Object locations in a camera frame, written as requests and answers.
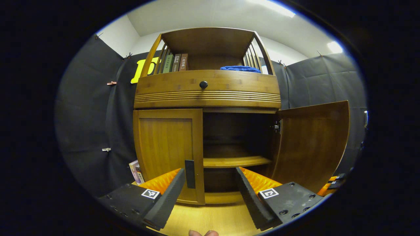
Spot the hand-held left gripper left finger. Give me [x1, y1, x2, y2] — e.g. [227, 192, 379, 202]
[98, 168, 186, 230]

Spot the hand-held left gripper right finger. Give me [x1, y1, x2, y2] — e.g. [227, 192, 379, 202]
[235, 167, 325, 230]

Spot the wooden shoe cabinet door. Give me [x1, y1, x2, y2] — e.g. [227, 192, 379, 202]
[133, 108, 205, 206]
[271, 100, 350, 194]

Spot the wooden double-door shoe cabinet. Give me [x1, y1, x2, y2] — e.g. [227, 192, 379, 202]
[133, 27, 282, 206]

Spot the wooden cabinet shelf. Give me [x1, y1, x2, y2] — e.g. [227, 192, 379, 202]
[203, 156, 273, 168]

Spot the wooden cabinet drawer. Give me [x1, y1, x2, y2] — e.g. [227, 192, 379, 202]
[134, 69, 282, 109]

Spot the white purple book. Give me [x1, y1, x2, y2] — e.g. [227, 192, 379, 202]
[129, 160, 142, 186]

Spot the black backdrop cloth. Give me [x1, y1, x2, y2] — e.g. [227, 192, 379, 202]
[55, 33, 368, 197]

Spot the small ceiling light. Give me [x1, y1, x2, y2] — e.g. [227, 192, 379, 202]
[327, 41, 344, 54]

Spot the blue towel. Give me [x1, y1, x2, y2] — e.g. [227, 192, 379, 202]
[220, 66, 262, 73]

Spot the green book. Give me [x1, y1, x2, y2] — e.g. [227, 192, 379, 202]
[162, 54, 174, 73]

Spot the black door handle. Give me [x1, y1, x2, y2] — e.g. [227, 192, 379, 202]
[185, 160, 196, 189]

